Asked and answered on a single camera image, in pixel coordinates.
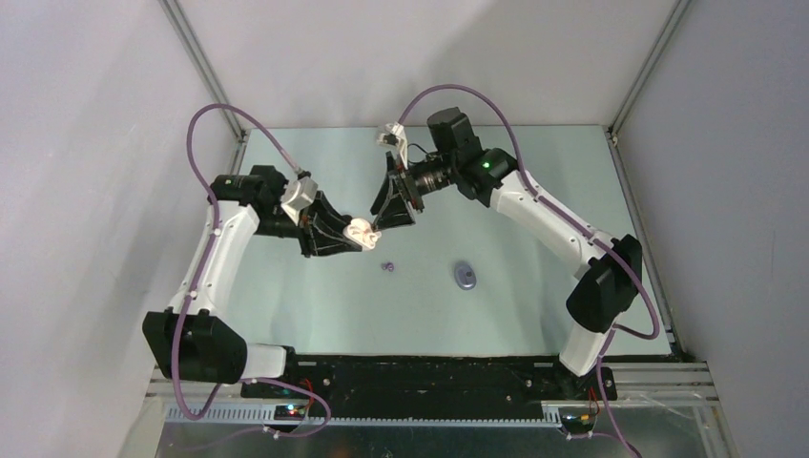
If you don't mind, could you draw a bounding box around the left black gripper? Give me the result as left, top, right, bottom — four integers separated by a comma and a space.
254, 190, 363, 258

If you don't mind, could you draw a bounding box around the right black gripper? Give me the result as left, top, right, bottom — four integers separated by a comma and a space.
370, 153, 457, 233

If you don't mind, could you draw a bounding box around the white earbud charging case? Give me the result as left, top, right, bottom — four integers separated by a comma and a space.
342, 218, 382, 251

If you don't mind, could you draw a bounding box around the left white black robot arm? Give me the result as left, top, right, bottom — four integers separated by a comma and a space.
142, 165, 381, 398

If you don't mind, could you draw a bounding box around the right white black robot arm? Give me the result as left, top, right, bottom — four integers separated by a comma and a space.
371, 108, 642, 399

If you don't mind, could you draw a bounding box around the purple earbud charging case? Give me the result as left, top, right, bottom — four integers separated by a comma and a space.
453, 260, 478, 291

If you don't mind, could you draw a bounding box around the left controller board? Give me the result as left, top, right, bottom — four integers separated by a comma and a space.
274, 405, 306, 421

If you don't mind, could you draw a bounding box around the controller board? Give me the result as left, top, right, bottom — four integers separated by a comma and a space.
560, 413, 598, 435
274, 405, 306, 421

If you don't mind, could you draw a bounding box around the right controller board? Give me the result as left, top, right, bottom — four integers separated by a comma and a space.
560, 413, 598, 435

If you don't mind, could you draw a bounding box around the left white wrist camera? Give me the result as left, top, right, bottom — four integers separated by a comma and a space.
280, 177, 319, 224

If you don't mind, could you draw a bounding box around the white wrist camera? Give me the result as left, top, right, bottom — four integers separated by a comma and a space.
280, 177, 319, 224
376, 123, 408, 169

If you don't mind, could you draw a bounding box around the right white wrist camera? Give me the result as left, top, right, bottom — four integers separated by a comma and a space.
376, 123, 408, 169

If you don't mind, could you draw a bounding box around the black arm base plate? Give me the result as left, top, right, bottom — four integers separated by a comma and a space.
280, 354, 617, 401

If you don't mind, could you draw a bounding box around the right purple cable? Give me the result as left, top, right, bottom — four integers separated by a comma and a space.
396, 83, 661, 458

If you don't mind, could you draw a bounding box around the aluminium frame rail front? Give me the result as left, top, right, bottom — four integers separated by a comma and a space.
182, 357, 718, 427

